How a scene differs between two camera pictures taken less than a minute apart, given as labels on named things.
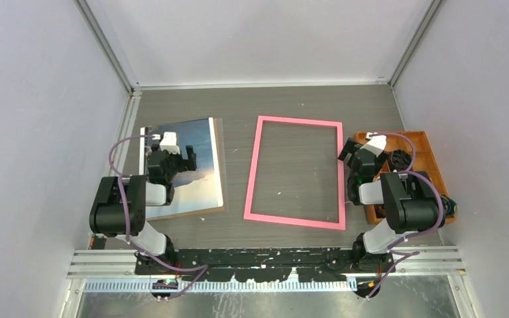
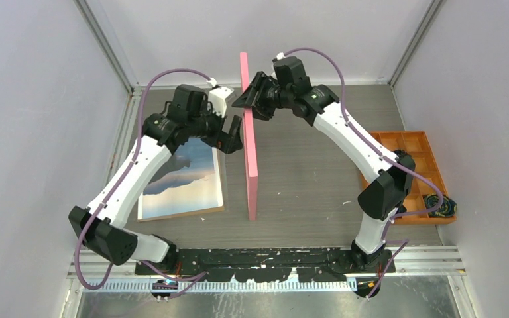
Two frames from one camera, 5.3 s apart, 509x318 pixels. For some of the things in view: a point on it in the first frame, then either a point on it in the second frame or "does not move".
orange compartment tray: x=425 y=163 does not move
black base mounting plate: x=264 y=265 does not move
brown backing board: x=218 y=123 does not move
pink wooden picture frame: x=280 y=220 to x=252 y=174
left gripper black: x=189 y=163 to x=232 y=141
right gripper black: x=350 y=147 to x=260 y=109
